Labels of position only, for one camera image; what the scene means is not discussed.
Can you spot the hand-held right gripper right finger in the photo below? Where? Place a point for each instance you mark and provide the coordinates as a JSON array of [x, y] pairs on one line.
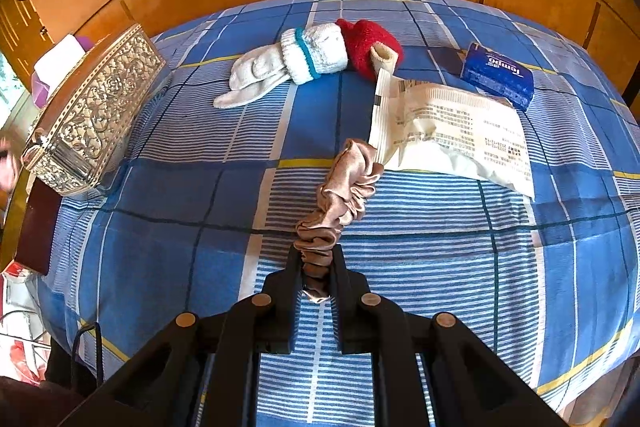
[[350, 307]]

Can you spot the white socks with teal stripe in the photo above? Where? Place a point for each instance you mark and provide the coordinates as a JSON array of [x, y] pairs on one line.
[[315, 52]]

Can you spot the beige satin scrunchie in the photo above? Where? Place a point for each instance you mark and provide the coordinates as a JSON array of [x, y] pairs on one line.
[[345, 197]]

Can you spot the bed with blue plaid sheet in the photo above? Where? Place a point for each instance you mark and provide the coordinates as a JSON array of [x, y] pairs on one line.
[[425, 257]]

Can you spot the gold tin tray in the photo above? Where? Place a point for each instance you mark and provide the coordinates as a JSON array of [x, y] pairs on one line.
[[14, 217]]

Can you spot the purple carton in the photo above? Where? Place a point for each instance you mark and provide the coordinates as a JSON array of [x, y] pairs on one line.
[[40, 94]]

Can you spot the blue pocket tissue pack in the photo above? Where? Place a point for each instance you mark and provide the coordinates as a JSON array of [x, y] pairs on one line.
[[495, 74]]

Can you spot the wooden door with gold lines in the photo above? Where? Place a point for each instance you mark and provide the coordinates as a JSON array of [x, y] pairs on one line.
[[20, 27]]

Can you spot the silver embossed tissue box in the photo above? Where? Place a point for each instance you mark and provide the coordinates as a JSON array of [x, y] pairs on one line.
[[90, 117]]

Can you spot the white tissue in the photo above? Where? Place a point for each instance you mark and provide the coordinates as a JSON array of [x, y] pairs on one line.
[[60, 57]]

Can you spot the red sock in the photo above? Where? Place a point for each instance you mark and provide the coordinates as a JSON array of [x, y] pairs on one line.
[[367, 42]]

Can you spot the white printed wipes packet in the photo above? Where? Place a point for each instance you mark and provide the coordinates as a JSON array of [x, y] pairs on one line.
[[450, 132]]

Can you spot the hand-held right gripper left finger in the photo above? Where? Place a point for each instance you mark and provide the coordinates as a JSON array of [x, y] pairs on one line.
[[287, 307]]

